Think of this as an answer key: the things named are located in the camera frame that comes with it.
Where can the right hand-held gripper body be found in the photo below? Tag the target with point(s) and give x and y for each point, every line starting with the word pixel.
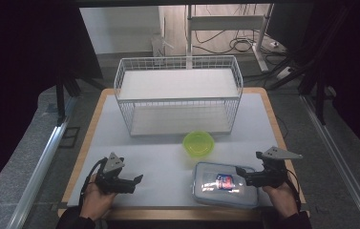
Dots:
pixel 271 173

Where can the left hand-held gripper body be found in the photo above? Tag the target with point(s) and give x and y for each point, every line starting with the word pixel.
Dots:
pixel 114 178

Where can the clear plastic lidded container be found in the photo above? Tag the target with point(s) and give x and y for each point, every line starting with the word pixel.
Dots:
pixel 223 186

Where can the green plastic bowl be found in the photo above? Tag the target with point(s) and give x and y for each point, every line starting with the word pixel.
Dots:
pixel 198 143

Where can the person's right hand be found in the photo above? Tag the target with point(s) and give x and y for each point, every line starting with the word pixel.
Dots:
pixel 281 198

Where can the person's left hand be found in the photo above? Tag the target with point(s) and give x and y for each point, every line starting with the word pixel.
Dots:
pixel 96 200

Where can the black metal stand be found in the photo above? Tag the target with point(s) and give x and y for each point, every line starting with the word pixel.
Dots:
pixel 319 95
pixel 63 101

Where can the white power strip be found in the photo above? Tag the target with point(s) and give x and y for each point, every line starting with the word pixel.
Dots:
pixel 285 73

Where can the black floor frame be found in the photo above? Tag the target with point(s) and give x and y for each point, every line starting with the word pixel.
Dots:
pixel 69 136

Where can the aluminium rail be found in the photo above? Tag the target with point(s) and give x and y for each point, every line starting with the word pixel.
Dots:
pixel 343 165
pixel 39 171

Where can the white desk frame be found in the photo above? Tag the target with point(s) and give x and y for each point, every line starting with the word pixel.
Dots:
pixel 225 24

